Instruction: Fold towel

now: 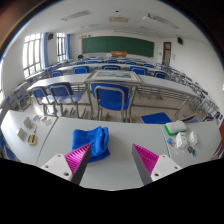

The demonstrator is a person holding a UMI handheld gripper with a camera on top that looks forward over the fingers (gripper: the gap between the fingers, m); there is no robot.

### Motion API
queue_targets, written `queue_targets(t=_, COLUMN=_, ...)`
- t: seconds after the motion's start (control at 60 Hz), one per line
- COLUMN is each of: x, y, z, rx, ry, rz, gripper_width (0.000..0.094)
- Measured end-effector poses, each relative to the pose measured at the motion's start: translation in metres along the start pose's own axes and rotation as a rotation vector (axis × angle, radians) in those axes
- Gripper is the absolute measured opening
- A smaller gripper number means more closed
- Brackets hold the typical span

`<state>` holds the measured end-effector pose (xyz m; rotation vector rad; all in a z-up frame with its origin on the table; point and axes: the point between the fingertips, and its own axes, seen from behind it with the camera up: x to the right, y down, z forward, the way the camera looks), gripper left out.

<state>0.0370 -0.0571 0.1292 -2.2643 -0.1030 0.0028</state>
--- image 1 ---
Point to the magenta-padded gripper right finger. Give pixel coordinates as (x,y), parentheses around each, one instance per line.
(163,165)

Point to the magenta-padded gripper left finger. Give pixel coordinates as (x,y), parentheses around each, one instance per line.
(58,165)

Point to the blue microfibre towel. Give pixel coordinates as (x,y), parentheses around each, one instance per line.
(95,140)

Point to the small blue printed card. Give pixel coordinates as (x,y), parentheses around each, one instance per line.
(171,142)

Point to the small white box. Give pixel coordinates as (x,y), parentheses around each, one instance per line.
(181,140)
(192,138)

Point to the green and white box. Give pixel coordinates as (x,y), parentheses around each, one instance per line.
(176,127)

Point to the grey flat packet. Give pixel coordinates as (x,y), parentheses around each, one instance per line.
(22,134)
(28,122)

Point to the colourful printed cards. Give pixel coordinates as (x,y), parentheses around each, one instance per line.
(43,120)

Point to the blue chair seat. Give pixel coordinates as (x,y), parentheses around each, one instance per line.
(156,118)

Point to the blue metal-framed chair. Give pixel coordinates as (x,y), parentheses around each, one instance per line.
(40,93)
(110,96)
(63,91)

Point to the long grey classroom desk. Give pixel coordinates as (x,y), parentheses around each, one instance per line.
(63,78)
(160,83)

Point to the group of blue chairs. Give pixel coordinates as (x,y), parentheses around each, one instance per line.
(81,69)

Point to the framed picture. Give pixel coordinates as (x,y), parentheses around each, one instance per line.
(113,74)

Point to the brown door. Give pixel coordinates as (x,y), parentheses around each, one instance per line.
(166,53)

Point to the large bright window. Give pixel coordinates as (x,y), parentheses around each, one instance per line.
(31,55)

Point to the blue curtain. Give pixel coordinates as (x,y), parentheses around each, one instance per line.
(44,50)
(67,46)

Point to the narrow bright window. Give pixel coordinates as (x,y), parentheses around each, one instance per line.
(60,46)

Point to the orange lectern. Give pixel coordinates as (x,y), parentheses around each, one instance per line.
(119,54)

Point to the green chalkboard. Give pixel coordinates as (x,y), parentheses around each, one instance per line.
(118,46)

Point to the long ceiling light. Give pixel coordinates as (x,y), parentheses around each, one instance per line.
(75,15)
(161,21)

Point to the square ceiling vent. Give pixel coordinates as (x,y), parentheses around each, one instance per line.
(118,19)

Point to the black wall speaker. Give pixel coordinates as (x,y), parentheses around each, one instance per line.
(180,40)
(50,36)

